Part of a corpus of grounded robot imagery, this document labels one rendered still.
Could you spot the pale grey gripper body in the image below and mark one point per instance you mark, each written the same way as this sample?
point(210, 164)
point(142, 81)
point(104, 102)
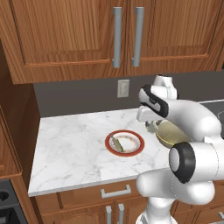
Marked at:
point(147, 114)

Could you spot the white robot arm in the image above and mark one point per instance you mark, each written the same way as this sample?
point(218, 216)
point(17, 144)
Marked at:
point(192, 116)

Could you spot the white garlic bulb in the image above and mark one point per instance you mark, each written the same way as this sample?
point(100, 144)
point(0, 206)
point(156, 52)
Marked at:
point(151, 127)

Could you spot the red rimmed white plate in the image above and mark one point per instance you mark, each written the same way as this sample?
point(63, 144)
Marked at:
point(139, 146)

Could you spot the grey green fish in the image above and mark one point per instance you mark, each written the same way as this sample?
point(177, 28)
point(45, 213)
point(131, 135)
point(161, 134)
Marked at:
point(118, 144)

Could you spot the yellow green bowl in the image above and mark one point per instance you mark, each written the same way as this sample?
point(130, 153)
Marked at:
point(169, 132)

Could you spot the black hob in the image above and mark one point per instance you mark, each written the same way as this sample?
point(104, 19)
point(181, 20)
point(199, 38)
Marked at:
point(217, 110)

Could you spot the wooden base cupboard door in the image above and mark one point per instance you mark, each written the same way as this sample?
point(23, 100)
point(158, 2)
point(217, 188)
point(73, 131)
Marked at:
point(75, 215)
point(132, 211)

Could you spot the wooden drawer front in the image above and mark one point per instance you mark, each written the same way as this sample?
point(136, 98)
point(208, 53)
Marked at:
point(78, 196)

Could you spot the wooden base cupboard run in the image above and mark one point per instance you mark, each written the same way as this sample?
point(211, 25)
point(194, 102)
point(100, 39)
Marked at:
point(204, 214)

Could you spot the tall wooden cupboard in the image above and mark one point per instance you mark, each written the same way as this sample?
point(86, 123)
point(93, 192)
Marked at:
point(14, 122)

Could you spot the black oven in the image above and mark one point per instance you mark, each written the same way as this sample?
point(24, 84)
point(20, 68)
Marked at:
point(8, 204)

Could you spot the beige wall socket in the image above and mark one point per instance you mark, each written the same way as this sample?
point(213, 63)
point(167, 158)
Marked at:
point(123, 88)

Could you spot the wooden wall cupboard door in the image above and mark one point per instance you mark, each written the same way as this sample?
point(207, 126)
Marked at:
point(58, 32)
point(180, 29)

